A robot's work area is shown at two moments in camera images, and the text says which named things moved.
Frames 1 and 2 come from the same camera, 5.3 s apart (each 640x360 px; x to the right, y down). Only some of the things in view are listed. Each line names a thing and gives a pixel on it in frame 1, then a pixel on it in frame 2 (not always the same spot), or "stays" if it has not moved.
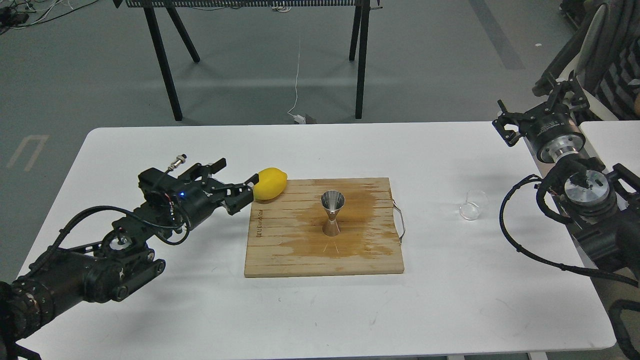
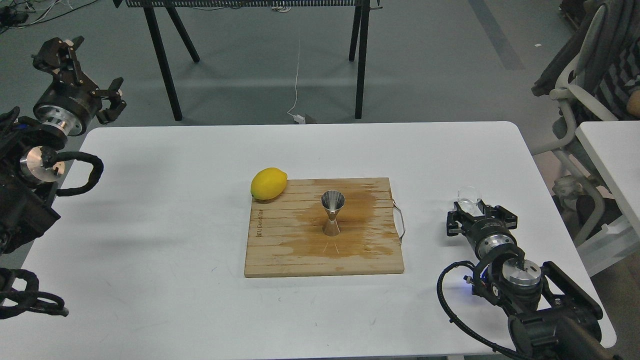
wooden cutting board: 285,236 stays
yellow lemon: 272,183 stays
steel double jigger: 332,201 stays
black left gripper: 182,201 → 64,104
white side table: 615,142 stays
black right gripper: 553,131 → 486,233
